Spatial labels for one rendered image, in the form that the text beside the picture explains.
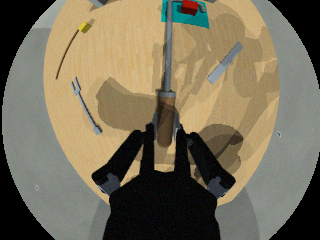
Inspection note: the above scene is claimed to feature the grey wrench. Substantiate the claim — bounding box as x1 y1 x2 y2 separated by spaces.
71 77 102 135

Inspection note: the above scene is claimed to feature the small yellow cube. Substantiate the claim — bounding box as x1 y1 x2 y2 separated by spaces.
78 22 91 33

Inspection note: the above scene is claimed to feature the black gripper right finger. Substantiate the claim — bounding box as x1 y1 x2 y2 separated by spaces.
173 113 236 203

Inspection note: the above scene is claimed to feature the red block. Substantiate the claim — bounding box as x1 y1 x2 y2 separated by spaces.
181 0 198 16

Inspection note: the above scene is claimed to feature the grey metal hook with dark handle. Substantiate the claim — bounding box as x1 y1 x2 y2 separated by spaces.
157 0 183 148

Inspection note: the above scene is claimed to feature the teal square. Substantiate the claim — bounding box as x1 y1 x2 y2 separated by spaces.
161 0 209 29

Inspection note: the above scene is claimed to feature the grey flat bar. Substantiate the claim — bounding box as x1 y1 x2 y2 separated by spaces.
207 41 243 85

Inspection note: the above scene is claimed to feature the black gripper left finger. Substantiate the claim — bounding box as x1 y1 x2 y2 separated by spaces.
91 113 158 202

